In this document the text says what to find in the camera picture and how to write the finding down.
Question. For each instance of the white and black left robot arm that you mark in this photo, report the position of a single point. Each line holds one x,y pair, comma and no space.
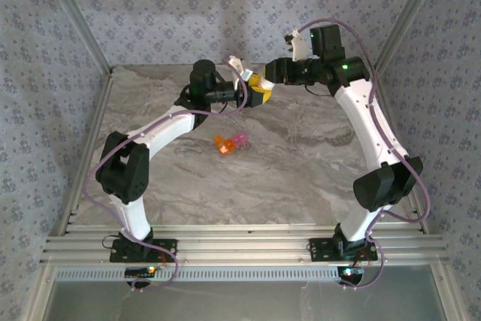
133,219

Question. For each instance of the aluminium mounting rail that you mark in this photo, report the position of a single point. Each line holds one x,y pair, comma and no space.
240,246

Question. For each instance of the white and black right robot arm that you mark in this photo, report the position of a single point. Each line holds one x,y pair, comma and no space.
376,129

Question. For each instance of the grey metal panel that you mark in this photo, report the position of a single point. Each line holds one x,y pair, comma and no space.
240,302

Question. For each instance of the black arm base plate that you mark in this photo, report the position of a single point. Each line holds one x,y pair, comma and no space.
124,255
323,251

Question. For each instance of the aluminium frame post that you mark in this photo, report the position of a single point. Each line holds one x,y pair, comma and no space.
75,16
409,16

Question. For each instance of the orange and pink pill organizer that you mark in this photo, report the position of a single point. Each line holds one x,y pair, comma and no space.
229,144

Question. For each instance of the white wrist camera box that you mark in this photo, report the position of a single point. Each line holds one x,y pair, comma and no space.
235,62
300,46

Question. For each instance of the small circuit board with LED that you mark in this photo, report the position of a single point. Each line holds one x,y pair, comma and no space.
351,271
141,271

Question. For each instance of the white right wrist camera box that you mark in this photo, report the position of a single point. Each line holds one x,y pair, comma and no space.
300,46

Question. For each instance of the aluminium table edge rail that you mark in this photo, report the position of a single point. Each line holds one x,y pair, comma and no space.
394,118
94,129

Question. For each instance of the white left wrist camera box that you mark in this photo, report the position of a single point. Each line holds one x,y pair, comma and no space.
235,62

